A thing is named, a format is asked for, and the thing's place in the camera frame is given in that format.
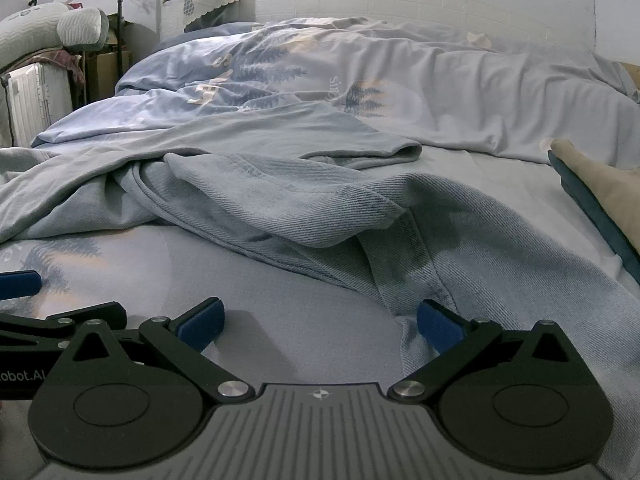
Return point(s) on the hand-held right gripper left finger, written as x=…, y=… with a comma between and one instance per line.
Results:
x=200, y=325

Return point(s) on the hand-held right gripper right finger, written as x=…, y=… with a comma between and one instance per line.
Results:
x=440, y=325

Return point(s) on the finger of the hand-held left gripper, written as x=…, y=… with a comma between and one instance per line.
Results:
x=20, y=285
x=40, y=327

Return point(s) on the grey blue twill sweatshirt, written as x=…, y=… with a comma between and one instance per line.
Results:
x=300, y=210

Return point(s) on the beige t-shirt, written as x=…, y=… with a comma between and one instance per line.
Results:
x=610, y=190

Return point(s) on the black clothes rack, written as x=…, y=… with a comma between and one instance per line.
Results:
x=120, y=20

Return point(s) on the bed with blue printed sheet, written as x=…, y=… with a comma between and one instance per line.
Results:
x=300, y=320

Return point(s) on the white suitcase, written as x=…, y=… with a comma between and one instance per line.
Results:
x=35, y=105

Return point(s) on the dark teal folded garment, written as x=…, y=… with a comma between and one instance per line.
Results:
x=600, y=217

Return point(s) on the pink cloth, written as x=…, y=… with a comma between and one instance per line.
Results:
x=70, y=62

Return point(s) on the printed blue duvet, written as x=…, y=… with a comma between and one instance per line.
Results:
x=450, y=90

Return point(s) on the white grey plush pillow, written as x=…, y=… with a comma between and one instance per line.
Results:
x=35, y=30

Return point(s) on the red white bag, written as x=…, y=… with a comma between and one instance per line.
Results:
x=75, y=6

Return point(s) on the plain blue pillow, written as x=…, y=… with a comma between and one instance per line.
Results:
x=200, y=37

